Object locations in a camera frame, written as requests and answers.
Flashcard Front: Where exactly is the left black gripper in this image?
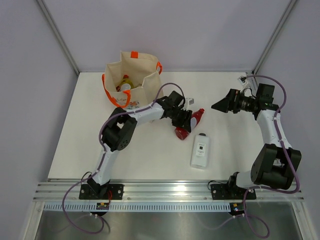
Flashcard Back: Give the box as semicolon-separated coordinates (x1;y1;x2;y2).
169;107;192;133

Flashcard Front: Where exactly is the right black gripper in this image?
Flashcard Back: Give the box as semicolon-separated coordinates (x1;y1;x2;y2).
211;89;258;114

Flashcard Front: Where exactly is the red dish soap bottle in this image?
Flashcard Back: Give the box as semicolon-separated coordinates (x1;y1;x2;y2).
174;108;205;140

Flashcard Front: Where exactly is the white rectangular bottle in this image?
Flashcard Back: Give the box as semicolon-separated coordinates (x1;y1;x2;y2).
190;133;210;170

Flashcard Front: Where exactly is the yellow dish soap bottle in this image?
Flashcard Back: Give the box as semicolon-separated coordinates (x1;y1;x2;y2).
116;74;135;92

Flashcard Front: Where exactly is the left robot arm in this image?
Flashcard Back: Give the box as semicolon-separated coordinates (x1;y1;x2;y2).
79;91;193;200

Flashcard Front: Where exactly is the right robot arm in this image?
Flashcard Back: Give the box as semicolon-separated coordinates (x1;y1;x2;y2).
211;83;302;199

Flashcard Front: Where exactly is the cream canvas tote bag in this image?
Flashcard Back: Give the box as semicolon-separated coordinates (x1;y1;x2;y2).
101;51;163;109

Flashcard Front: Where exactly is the right small circuit board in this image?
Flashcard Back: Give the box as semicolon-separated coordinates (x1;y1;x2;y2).
229;203;245;216

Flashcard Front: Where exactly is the small circuit board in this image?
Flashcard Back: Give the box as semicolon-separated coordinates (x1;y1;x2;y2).
229;203;245;216
96;202;110;211

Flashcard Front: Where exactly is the left small circuit board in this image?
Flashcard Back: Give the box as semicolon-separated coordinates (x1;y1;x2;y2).
96;202;110;211

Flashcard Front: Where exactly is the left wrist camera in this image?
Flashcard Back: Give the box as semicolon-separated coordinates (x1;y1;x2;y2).
184;97;195;110

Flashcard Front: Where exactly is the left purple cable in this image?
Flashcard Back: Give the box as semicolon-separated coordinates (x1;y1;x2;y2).
61;82;187;235

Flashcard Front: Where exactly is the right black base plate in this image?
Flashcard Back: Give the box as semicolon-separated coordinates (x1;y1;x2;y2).
209;183;246;200

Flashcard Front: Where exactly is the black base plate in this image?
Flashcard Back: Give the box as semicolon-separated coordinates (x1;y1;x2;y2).
78;184;124;200
209;183;246;200

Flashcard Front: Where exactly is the right corner aluminium post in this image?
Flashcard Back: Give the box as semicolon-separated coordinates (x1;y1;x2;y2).
251;0;299;75

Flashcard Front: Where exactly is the corner aluminium post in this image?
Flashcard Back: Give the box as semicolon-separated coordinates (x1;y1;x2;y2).
35;0;81;77
251;0;299;75

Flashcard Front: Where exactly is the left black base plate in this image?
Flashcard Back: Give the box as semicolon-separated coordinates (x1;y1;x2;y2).
78;184;124;200

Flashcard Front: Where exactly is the aluminium mounting rail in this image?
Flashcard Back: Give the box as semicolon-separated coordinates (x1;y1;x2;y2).
32;181;305;203

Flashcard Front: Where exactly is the white slotted cable duct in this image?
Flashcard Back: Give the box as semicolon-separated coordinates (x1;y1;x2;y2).
43;202;230;213

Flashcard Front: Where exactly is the left corner aluminium post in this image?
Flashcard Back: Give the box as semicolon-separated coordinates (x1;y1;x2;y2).
35;0;81;77

